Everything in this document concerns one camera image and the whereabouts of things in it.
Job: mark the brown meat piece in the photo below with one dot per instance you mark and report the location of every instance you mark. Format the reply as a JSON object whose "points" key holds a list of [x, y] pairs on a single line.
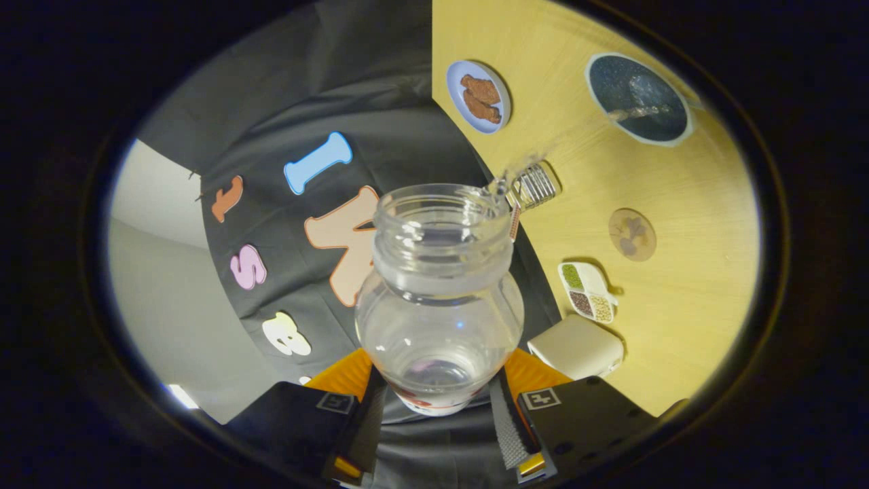
{"points": [[482, 110], [481, 88]]}

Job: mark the small blue plate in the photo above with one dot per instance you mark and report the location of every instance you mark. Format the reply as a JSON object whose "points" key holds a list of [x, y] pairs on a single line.
{"points": [[456, 85]]}

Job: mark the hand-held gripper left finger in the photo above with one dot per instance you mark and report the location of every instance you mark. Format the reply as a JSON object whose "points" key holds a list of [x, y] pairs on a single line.
{"points": [[366, 435]]}

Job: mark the ribbed clear glass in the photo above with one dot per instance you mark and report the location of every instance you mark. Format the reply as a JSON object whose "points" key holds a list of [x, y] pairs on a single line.
{"points": [[536, 185]]}

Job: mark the clear juice bottle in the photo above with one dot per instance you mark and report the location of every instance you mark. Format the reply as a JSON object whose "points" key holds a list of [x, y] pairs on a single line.
{"points": [[438, 319]]}

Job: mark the white and blue cup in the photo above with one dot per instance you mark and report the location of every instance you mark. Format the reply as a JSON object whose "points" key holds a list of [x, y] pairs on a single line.
{"points": [[652, 81]]}

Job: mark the white divided grain dish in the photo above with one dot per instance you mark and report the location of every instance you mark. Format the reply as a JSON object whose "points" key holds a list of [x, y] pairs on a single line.
{"points": [[589, 292]]}

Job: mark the light wooden table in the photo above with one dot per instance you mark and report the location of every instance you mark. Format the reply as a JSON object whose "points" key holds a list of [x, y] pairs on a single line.
{"points": [[699, 204]]}

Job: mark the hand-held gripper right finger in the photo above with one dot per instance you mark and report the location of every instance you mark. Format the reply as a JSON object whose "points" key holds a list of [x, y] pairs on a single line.
{"points": [[506, 428]]}

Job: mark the round brown coaster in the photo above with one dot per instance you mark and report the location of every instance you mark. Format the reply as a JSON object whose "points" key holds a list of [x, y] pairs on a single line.
{"points": [[632, 234]]}

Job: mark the white toaster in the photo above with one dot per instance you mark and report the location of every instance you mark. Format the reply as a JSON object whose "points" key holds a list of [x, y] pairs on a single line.
{"points": [[577, 346]]}

